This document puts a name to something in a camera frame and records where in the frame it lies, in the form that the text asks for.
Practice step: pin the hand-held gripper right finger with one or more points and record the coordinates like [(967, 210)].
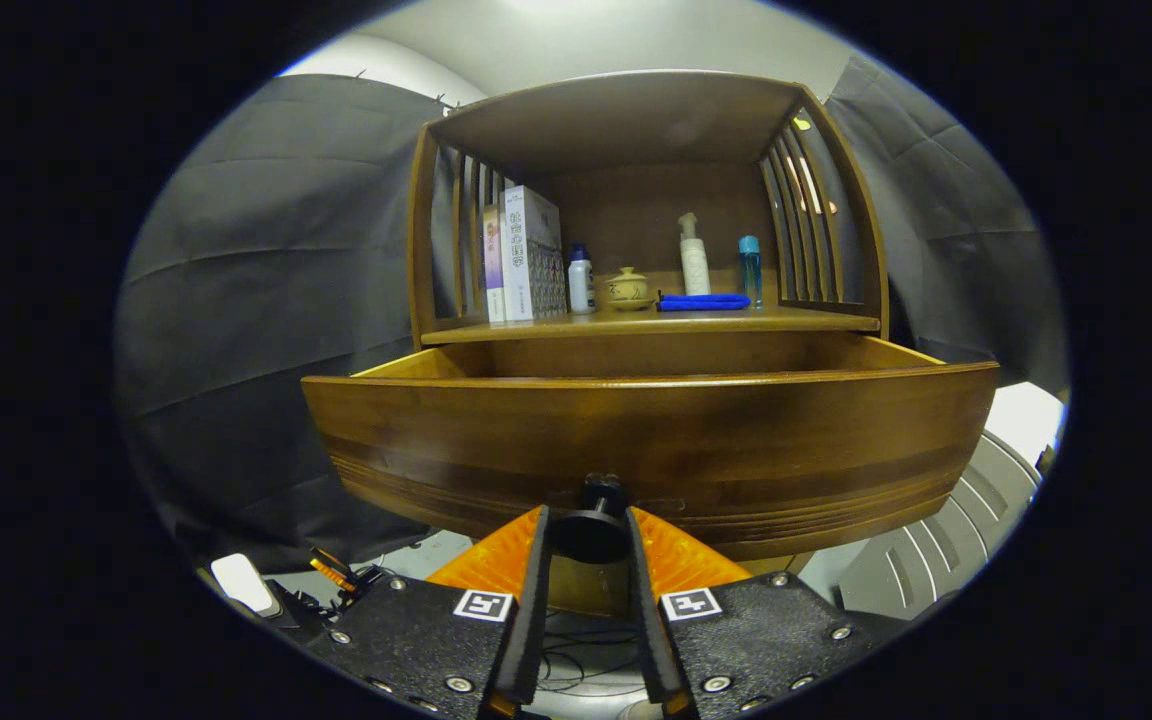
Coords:
[(648, 630)]

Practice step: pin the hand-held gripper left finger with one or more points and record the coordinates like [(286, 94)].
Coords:
[(534, 620)]

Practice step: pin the brown wooden drawer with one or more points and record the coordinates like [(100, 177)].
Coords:
[(636, 430)]

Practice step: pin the wooden countertop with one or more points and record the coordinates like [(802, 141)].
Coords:
[(636, 322)]

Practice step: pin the brown wooden cabinet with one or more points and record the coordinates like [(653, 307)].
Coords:
[(616, 120)]

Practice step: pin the orange and black tool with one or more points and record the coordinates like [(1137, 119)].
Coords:
[(336, 575)]

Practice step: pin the small white device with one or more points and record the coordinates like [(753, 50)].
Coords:
[(244, 583)]

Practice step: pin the folded blue cloth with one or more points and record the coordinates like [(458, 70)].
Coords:
[(706, 301)]

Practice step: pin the white bottle with blue cap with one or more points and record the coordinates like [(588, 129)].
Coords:
[(581, 285)]

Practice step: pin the yellow lidded tea cup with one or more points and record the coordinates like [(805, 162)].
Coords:
[(629, 290)]

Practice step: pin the thin purple book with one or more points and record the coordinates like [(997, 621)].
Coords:
[(493, 265)]

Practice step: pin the thick white book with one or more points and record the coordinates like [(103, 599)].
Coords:
[(526, 260)]

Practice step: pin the white pump bottle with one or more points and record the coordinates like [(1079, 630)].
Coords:
[(695, 265)]

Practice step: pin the clear blue bottle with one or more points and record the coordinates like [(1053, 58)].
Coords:
[(750, 275)]

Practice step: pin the black backdrop cloth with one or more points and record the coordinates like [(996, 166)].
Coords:
[(236, 300)]

